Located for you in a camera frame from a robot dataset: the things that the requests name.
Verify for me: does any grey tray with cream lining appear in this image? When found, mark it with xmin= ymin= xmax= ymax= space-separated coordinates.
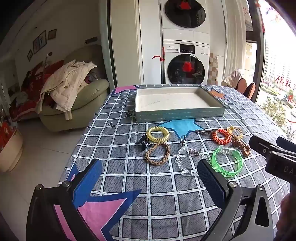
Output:
xmin=134 ymin=85 xmax=226 ymax=122

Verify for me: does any black hair clip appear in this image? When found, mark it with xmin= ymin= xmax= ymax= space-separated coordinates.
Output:
xmin=136 ymin=135 xmax=152 ymax=151

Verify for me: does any copper brown spiral bracelet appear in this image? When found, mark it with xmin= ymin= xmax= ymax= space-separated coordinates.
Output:
xmin=231 ymin=137 xmax=251 ymax=156

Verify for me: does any orange chair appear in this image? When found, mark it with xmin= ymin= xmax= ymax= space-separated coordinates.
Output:
xmin=245 ymin=82 xmax=256 ymax=102
xmin=236 ymin=78 xmax=247 ymax=93

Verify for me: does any clear crystal bead bracelet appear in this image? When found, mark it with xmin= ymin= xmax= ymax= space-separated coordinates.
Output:
xmin=174 ymin=134 xmax=206 ymax=178

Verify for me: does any red blanket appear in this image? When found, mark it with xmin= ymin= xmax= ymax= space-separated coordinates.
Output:
xmin=9 ymin=60 xmax=65 ymax=121

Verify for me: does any checkered folded mat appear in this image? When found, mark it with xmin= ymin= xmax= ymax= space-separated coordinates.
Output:
xmin=209 ymin=56 xmax=218 ymax=85

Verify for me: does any beige jacket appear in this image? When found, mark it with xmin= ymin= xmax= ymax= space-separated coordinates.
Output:
xmin=36 ymin=60 xmax=97 ymax=120

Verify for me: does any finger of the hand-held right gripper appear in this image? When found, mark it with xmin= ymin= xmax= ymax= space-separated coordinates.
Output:
xmin=276 ymin=137 xmax=296 ymax=153
xmin=249 ymin=135 xmax=281 ymax=156

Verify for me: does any beige cord bracelet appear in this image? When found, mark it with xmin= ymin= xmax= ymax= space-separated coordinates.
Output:
xmin=227 ymin=126 xmax=243 ymax=139

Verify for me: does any white washing machine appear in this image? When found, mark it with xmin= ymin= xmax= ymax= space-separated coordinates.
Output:
xmin=162 ymin=40 xmax=210 ymax=85

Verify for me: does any large picture frame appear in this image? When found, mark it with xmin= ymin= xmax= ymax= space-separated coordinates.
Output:
xmin=32 ymin=30 xmax=47 ymax=54

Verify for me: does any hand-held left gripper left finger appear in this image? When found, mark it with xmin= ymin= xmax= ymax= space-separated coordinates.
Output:
xmin=26 ymin=159 xmax=103 ymax=241

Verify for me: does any brown braided bracelet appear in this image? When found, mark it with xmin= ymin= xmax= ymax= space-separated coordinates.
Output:
xmin=144 ymin=142 xmax=171 ymax=166

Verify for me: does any grey checkered star tablecloth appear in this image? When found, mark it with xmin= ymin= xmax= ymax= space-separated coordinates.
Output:
xmin=58 ymin=85 xmax=296 ymax=241

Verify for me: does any person's right hand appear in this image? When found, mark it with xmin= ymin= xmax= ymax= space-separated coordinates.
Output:
xmin=276 ymin=191 xmax=296 ymax=241

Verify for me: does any yellow spiral bracelet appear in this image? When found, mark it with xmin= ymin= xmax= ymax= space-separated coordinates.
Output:
xmin=146 ymin=126 xmax=170 ymax=143

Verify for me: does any white cabinet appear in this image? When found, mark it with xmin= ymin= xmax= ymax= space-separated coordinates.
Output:
xmin=110 ymin=0 xmax=162 ymax=88

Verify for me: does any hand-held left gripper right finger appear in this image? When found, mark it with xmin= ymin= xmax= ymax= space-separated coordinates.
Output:
xmin=197 ymin=159 xmax=274 ymax=241

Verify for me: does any beige garment on chair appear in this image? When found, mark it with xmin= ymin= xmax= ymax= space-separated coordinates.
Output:
xmin=221 ymin=69 xmax=243 ymax=88

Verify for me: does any green translucent bracelet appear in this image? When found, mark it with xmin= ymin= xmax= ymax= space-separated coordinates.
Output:
xmin=211 ymin=146 xmax=244 ymax=179

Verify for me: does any white dryer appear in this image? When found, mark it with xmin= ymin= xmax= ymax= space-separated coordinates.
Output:
xmin=159 ymin=0 xmax=210 ymax=41

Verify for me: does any orange spiral bracelet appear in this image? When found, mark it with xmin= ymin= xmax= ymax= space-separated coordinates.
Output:
xmin=211 ymin=128 xmax=232 ymax=146

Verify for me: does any green sofa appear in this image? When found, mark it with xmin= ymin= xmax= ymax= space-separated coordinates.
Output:
xmin=38 ymin=44 xmax=110 ymax=132

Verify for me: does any cream round basket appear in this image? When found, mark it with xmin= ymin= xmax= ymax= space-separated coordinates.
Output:
xmin=0 ymin=120 xmax=23 ymax=173

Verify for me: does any black window frame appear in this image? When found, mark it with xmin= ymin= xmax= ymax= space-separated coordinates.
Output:
xmin=246 ymin=0 xmax=265 ymax=105

